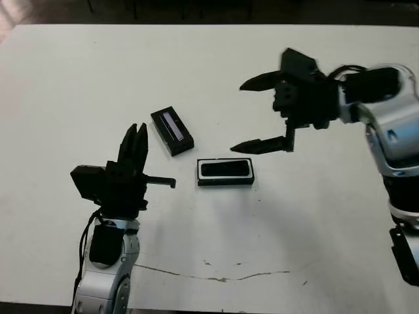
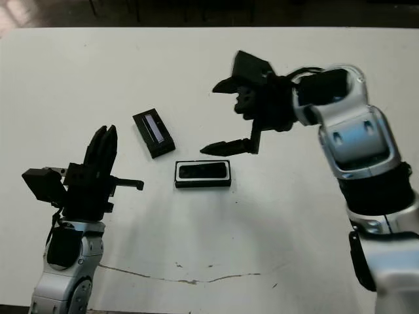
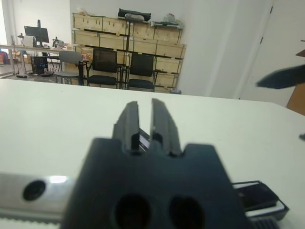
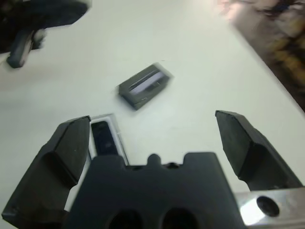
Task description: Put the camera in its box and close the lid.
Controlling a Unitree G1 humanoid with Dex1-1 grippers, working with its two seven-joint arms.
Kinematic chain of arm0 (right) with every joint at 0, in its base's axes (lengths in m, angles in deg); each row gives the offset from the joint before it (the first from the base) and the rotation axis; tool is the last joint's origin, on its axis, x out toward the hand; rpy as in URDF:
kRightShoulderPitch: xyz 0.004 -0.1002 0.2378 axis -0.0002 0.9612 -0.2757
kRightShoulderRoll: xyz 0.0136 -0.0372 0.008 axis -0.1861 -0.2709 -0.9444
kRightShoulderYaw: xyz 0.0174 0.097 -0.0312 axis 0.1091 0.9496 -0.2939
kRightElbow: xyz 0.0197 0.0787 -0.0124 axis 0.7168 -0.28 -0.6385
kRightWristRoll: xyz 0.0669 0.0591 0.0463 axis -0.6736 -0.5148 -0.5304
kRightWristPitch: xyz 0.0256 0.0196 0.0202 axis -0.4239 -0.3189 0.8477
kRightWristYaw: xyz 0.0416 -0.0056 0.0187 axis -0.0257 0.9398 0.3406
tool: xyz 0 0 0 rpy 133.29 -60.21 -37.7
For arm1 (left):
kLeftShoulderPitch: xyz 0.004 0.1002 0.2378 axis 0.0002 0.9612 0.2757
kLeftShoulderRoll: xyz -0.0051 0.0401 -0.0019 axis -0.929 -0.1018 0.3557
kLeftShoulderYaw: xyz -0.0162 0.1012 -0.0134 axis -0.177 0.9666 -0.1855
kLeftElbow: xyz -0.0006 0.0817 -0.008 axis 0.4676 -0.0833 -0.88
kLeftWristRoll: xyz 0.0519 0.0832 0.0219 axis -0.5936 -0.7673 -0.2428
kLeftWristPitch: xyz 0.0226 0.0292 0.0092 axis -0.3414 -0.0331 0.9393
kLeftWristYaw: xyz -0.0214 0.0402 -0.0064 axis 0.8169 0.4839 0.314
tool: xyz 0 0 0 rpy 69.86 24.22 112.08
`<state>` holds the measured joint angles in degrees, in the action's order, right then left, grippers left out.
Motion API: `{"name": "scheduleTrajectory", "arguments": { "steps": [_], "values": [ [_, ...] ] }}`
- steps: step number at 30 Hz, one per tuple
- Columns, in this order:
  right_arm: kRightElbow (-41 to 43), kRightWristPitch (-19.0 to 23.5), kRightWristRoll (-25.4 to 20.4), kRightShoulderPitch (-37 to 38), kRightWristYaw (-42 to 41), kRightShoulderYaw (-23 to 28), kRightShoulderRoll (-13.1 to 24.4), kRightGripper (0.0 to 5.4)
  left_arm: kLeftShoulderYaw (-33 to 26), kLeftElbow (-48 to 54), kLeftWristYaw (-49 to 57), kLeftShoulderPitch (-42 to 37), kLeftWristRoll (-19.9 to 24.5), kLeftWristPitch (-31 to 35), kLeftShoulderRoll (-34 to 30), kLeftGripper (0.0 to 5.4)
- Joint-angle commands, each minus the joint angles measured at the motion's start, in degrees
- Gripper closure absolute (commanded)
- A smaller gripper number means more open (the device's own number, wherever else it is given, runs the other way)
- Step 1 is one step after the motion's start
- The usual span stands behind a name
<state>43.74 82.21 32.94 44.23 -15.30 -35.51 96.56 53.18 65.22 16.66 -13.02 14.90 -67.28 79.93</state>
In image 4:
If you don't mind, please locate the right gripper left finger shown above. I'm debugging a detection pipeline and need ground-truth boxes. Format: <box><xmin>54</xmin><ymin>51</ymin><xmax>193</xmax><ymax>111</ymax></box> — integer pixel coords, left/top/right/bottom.
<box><xmin>0</xmin><ymin>115</ymin><xmax>92</xmax><ymax>224</ymax></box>

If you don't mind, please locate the black camera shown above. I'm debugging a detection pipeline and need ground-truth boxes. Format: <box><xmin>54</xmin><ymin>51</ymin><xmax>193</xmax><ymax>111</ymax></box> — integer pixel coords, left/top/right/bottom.
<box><xmin>91</xmin><ymin>120</ymin><xmax>120</xmax><ymax>157</ymax></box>

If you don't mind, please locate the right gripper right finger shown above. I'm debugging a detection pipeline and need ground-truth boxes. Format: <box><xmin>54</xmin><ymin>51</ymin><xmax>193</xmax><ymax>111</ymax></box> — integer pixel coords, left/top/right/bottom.
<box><xmin>215</xmin><ymin>109</ymin><xmax>305</xmax><ymax>192</ymax></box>

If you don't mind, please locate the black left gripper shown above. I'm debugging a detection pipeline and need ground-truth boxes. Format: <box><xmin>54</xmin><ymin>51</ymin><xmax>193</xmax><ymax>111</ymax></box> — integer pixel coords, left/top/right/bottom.
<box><xmin>0</xmin><ymin>0</ymin><xmax>93</xmax><ymax>69</ymax></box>

